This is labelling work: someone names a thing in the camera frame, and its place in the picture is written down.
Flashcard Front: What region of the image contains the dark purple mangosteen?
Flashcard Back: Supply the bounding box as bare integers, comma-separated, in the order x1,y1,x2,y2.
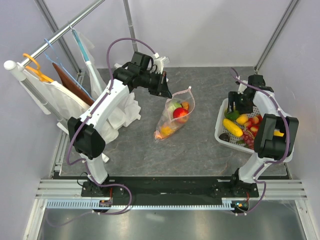
218,133,231,143

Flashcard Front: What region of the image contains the clear pink-dotted zip bag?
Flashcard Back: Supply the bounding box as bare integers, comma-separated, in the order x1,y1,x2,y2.
154,86,196,142

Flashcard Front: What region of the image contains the teal hanger with white cloth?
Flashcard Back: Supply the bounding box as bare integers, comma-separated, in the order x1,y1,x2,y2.
71,28,107,100

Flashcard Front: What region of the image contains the white plastic basket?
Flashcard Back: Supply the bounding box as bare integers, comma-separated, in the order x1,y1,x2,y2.
214,97,295,163

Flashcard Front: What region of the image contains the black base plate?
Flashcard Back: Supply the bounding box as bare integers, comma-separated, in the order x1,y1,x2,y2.
81,176,259,206

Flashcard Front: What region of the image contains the metal clothes rack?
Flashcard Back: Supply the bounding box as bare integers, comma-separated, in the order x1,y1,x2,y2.
3,0,169,163

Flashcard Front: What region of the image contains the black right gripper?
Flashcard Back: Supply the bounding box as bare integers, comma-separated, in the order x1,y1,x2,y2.
226,91,254,116

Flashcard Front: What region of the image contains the blue wire hanger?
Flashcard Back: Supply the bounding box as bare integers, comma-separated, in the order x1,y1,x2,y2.
44,38,94,100

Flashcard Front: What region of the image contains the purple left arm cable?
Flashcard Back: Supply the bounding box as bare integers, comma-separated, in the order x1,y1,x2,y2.
65,37,158,166

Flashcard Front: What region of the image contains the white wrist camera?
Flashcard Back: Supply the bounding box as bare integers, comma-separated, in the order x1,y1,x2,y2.
237,83,247,94
152,52,170,74

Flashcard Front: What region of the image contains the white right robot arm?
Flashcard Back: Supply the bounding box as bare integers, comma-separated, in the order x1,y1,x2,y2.
226,73,299,197

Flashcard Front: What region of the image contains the green cabbage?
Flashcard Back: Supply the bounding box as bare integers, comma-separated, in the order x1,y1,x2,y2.
167,101,182,113

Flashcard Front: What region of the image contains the orange citrus fruit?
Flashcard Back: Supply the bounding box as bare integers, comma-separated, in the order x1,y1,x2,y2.
160,126,175,137

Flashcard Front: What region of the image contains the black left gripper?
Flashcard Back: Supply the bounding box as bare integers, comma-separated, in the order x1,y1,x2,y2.
139,71,172,99

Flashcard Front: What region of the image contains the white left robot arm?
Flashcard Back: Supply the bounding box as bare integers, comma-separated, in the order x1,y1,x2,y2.
67,51,172,197

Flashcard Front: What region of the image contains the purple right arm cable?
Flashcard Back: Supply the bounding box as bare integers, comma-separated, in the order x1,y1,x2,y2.
229,67,292,186

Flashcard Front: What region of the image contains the yellow mango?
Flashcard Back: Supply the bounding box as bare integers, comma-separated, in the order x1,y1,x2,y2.
273,130,285,137

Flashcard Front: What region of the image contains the orange carrot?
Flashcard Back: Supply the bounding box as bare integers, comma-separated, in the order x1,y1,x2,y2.
154,101,190,140

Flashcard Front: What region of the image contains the purple grape bunch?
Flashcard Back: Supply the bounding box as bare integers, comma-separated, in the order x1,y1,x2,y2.
241,130,255,150

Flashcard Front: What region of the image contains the red apple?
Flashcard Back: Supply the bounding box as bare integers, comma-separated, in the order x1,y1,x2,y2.
172,107,189,119

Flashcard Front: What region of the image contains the orange hanger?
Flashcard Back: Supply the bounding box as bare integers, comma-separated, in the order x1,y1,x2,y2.
22,53,55,84

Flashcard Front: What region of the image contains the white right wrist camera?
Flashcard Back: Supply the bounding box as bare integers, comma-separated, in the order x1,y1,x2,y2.
237,83,247,94

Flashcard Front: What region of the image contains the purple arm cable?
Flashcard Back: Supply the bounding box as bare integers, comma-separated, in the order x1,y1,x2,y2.
65,37,158,166
229,67,292,186

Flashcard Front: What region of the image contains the brown garment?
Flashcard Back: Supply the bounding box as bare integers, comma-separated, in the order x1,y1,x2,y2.
52,63,95,106

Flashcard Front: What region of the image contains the white garment on hanger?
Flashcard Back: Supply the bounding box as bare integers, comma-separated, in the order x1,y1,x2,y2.
17,69,90,121

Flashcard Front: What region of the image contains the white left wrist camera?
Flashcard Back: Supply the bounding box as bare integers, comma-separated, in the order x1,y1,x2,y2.
152,52,170,74

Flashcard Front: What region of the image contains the yellow lemon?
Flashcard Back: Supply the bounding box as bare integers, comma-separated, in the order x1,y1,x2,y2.
236,114,249,125

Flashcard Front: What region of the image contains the yellow corn cob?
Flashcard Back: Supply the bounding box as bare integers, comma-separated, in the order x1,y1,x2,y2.
222,118,243,138

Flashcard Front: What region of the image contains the green-yellow mango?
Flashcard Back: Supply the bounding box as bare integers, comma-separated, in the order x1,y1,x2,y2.
224,109,240,121

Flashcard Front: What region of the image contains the red cherry cluster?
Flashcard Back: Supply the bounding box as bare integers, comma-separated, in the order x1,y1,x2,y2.
244,114,263,134

